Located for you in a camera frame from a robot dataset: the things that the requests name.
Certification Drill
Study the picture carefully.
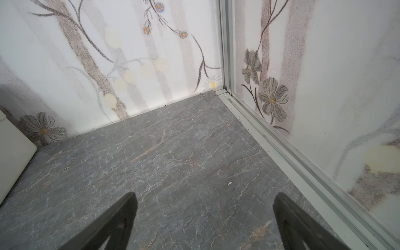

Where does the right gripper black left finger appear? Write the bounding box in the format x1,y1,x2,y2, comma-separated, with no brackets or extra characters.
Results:
60,192,138,250

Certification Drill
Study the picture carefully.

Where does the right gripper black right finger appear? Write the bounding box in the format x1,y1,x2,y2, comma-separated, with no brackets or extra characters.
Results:
273,192,349,250

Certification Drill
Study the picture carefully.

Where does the white box with blue lid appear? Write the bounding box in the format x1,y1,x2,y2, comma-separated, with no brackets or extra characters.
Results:
0,112,37,202

